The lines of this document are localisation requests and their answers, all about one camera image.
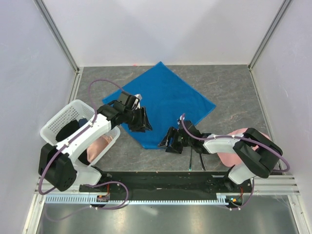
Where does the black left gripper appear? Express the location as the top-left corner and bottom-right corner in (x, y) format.
(123, 106), (153, 133)

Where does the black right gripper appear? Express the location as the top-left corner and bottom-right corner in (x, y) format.
(157, 126), (193, 154)

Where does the blue cloth napkin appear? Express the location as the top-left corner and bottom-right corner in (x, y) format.
(101, 61), (217, 150)

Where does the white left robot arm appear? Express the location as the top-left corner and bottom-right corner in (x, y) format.
(38, 103), (152, 195)

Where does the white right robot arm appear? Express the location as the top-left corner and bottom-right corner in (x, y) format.
(158, 125), (283, 192)

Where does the iridescent rainbow fork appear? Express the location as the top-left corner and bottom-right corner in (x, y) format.
(188, 149), (193, 172)

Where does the silver table knife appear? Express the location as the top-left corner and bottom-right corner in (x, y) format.
(199, 154), (206, 171)

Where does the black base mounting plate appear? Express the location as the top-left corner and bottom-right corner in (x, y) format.
(79, 171), (252, 200)

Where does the pink cap in basket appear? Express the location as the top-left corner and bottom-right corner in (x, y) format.
(87, 135), (113, 163)

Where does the navy cloth in basket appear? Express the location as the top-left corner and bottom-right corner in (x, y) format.
(78, 118), (88, 128)

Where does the pink baseball cap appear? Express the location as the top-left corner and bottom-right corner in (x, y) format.
(218, 128), (273, 168)

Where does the white plastic perforated basket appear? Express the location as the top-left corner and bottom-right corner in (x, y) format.
(40, 99), (121, 171)

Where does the black cloth in basket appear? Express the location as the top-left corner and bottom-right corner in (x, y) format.
(56, 119), (79, 142)

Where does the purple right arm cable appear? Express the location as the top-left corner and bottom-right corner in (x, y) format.
(179, 113), (291, 174)

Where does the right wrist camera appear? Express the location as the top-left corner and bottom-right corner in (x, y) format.
(178, 120), (200, 137)

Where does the light blue cable duct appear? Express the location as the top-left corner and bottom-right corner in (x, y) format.
(45, 194), (229, 205)

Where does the left aluminium frame post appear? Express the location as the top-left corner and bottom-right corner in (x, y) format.
(34, 0), (80, 74)

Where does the aluminium frame post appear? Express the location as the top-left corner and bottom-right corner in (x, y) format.
(34, 0), (80, 74)
(248, 0), (293, 72)

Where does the right aluminium frame post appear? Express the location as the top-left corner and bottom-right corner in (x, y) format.
(248, 0), (293, 72)

